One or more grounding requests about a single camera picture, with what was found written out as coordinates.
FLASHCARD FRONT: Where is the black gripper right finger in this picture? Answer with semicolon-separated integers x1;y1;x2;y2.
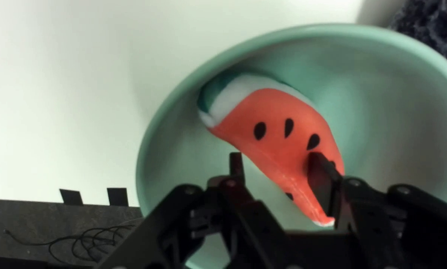
307;151;348;221

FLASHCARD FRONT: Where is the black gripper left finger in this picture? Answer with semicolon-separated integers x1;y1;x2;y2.
229;151;246;190

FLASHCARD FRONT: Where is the watermelon slice toy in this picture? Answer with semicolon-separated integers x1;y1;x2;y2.
197;73;348;228

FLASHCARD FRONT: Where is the mint green bowl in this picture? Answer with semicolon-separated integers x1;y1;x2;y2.
135;22;447;269

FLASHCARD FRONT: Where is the dark blue knitted cloth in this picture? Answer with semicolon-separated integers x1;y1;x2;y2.
391;0;447;71

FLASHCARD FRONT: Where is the black panel with tabs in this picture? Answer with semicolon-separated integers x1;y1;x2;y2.
0;187;146;269

